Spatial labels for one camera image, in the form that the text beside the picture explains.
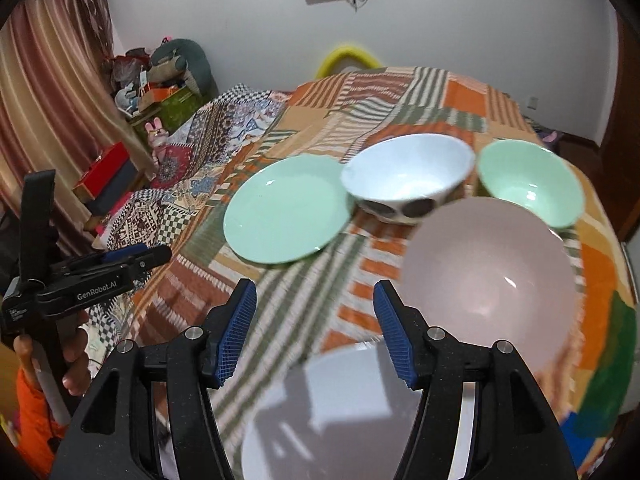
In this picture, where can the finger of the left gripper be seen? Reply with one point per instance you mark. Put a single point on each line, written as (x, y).
(88, 262)
(141, 264)

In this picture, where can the orange sleeve forearm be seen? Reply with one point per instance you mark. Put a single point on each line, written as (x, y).
(38, 429)

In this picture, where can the red box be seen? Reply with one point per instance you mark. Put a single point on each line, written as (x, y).
(100, 173)

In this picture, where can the striped curtain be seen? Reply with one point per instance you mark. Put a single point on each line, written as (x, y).
(56, 106)

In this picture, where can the white plate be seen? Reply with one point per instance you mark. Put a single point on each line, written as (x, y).
(342, 415)

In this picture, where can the grey plush toy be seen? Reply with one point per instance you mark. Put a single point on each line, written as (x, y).
(183, 59)

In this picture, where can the mint green plate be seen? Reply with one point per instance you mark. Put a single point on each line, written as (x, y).
(288, 210)

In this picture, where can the person's left hand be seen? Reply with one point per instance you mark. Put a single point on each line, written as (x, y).
(77, 379)

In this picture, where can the yellow chair back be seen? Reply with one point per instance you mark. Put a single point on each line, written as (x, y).
(345, 55)

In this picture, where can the mint green bowl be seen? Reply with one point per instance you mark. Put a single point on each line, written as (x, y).
(534, 178)

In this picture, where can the pink bowl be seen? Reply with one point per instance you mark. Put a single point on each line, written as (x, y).
(486, 270)

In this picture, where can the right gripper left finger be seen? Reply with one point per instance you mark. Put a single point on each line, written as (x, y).
(115, 433)

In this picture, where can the wooden door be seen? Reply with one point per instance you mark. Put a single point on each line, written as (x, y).
(619, 151)

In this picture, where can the white polka dot bowl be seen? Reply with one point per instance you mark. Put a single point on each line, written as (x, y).
(402, 180)

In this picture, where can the pink bunny toy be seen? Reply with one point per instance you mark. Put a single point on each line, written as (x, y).
(157, 139)

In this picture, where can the patterned quilt cloth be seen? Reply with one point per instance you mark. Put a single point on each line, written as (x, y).
(195, 157)

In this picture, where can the green cardboard box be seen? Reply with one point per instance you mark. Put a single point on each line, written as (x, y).
(173, 111)

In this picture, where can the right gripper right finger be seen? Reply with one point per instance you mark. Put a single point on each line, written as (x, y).
(514, 433)

